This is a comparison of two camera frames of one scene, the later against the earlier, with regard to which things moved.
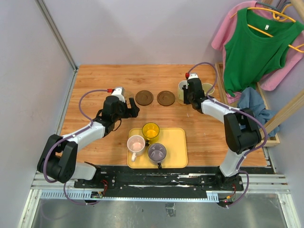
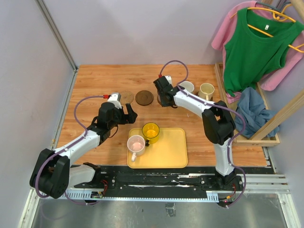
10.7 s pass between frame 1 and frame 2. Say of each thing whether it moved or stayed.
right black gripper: moved
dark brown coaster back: stayed
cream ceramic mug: stayed
